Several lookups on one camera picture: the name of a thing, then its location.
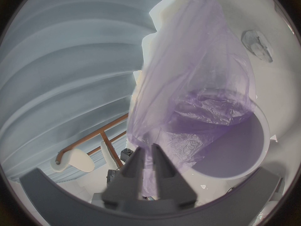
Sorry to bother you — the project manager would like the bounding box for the purple plastic bag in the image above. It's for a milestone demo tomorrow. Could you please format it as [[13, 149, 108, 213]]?
[[127, 0, 258, 197]]

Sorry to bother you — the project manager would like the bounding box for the white trash bin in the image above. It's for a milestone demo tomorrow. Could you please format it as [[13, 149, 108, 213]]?
[[174, 87, 271, 181]]

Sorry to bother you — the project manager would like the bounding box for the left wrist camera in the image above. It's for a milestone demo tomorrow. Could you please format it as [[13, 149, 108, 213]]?
[[120, 147, 135, 164]]

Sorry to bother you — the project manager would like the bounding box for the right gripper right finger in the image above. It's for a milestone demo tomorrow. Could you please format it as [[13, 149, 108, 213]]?
[[152, 143, 197, 208]]

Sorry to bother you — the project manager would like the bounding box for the white cushioned wooden chair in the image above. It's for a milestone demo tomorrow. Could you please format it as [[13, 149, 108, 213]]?
[[50, 113, 132, 174]]

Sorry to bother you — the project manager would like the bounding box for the pale blue curtain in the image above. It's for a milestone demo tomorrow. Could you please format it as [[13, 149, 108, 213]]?
[[0, 0, 175, 183]]

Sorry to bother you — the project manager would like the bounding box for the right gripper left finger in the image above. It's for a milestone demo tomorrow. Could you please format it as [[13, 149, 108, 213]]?
[[101, 147, 144, 208]]

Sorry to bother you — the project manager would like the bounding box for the crumpled white paper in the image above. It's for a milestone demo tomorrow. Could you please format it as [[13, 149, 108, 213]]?
[[241, 30, 274, 63]]

